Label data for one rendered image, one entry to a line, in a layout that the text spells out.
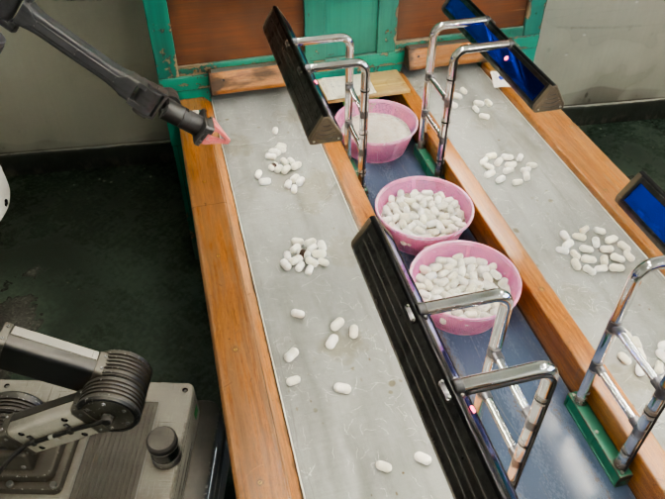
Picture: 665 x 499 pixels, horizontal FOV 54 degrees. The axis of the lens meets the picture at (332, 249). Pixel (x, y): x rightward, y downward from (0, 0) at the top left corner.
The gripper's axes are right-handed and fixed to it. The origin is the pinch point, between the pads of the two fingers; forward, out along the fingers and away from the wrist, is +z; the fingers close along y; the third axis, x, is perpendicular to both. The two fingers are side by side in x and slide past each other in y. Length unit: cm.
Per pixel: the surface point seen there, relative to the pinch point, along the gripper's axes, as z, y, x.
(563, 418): 57, -93, -22
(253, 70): 11.1, 40.5, -7.9
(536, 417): 21, -109, -33
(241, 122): 13.1, 28.5, 5.0
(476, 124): 70, 9, -41
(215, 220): 1.1, -21.5, 12.1
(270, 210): 14.5, -17.9, 4.3
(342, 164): 31.1, -5.3, -12.7
